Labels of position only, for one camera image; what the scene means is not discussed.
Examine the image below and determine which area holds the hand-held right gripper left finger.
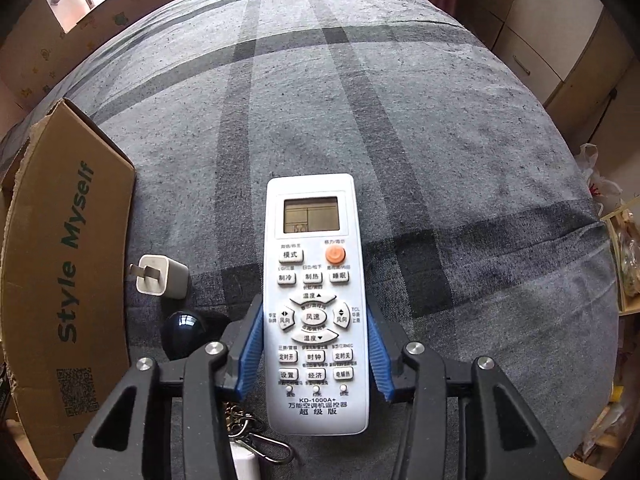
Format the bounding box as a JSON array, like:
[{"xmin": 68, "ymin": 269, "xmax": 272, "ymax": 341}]
[{"xmin": 57, "ymin": 304, "xmax": 266, "ymax": 480}]

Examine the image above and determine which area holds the white power bank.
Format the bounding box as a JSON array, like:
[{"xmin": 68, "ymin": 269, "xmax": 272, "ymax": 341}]
[{"xmin": 229, "ymin": 452, "xmax": 261, "ymax": 480}]

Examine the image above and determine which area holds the dark blue glossy ball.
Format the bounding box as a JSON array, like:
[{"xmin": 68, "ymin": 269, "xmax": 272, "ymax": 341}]
[{"xmin": 164, "ymin": 310, "xmax": 209, "ymax": 361}]

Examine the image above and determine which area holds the white charger plug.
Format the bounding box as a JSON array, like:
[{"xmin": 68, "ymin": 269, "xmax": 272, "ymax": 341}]
[{"xmin": 128, "ymin": 254, "xmax": 190, "ymax": 302}]

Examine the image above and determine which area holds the white plastic bag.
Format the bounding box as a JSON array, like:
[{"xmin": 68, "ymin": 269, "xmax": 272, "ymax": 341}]
[{"xmin": 575, "ymin": 142, "xmax": 623, "ymax": 216}]

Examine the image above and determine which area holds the brown cardboard box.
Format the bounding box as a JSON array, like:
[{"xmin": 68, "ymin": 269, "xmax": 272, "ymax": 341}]
[{"xmin": 0, "ymin": 98, "xmax": 137, "ymax": 480}]

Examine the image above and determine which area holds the beige wardrobe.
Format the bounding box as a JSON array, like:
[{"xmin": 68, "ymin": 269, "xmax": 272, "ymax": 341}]
[{"xmin": 455, "ymin": 0, "xmax": 640, "ymax": 146}]

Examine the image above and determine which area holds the brass keychain with carabiner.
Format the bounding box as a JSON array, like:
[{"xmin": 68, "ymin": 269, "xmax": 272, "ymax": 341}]
[{"xmin": 225, "ymin": 400, "xmax": 296, "ymax": 466}]

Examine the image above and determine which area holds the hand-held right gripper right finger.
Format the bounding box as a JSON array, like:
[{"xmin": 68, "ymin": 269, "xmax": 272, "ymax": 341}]
[{"xmin": 367, "ymin": 305, "xmax": 571, "ymax": 480}]

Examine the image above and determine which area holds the grey plaid bedsheet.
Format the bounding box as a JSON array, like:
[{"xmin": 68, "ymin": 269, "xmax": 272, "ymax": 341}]
[{"xmin": 0, "ymin": 0, "xmax": 621, "ymax": 480}]

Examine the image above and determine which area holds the white remote control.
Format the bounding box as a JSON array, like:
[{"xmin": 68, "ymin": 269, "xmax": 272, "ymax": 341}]
[{"xmin": 265, "ymin": 174, "xmax": 372, "ymax": 435}]

